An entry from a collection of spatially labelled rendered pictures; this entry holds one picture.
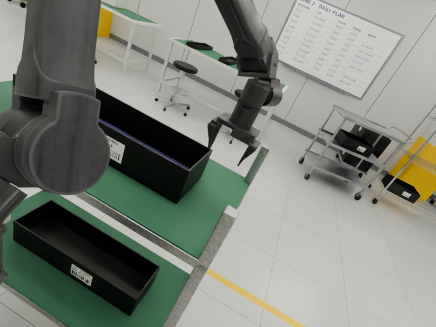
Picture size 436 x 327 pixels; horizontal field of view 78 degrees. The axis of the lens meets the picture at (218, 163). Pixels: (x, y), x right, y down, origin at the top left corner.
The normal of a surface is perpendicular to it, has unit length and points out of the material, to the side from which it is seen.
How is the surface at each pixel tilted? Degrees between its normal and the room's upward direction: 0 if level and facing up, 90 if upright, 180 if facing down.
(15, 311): 0
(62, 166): 68
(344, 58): 90
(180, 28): 90
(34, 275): 0
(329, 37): 90
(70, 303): 0
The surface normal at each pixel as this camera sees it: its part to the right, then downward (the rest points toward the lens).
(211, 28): -0.32, 0.36
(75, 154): 0.81, 0.22
